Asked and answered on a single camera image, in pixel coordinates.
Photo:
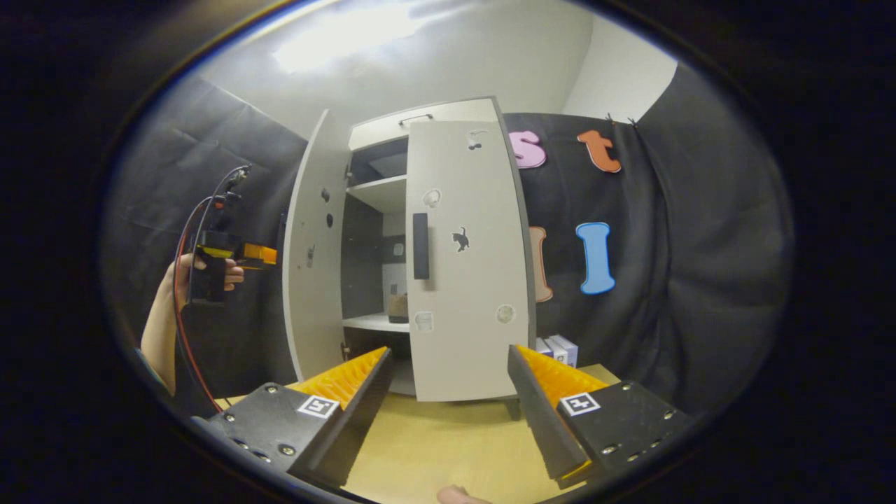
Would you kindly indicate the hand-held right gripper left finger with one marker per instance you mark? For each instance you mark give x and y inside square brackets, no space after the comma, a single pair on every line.
[364,420]

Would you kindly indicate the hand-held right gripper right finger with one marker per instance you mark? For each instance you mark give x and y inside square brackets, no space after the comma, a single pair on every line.
[546,420]

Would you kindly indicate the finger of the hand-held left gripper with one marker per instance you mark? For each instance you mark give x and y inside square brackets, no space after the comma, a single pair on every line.
[252,266]
[260,253]

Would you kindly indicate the white shoe cabinet door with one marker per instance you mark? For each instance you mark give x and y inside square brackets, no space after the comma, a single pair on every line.
[476,350]
[315,315]

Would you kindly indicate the white gray shoe cabinet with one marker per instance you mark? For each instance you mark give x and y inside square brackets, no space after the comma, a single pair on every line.
[360,266]

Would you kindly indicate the brown fuzzy shoe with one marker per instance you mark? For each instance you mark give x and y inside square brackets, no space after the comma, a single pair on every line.
[398,309]

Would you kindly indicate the white cabinet shelf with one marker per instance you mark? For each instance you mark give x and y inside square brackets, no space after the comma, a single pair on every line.
[385,194]
[371,323]

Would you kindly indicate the white cabinet drawer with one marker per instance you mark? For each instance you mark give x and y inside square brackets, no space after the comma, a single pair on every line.
[378,133]

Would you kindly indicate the white book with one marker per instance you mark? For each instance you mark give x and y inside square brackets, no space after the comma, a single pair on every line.
[544,346]

